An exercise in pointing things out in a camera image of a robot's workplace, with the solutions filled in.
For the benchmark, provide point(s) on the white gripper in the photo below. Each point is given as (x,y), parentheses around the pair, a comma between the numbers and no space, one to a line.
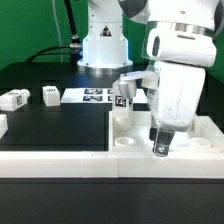
(173,104)

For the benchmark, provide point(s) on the white square table top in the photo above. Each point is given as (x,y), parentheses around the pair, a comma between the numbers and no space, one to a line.
(203,136)

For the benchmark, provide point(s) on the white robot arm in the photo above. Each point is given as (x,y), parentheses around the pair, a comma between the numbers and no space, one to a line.
(179,42)

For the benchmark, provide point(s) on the white marker sheet with tags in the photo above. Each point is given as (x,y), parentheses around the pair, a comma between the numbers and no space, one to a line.
(87,95)

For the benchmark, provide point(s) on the white fence obstacle frame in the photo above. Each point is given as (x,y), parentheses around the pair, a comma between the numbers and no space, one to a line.
(110,165)

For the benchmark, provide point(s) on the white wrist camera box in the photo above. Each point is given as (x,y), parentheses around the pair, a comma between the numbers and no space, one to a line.
(127,83)

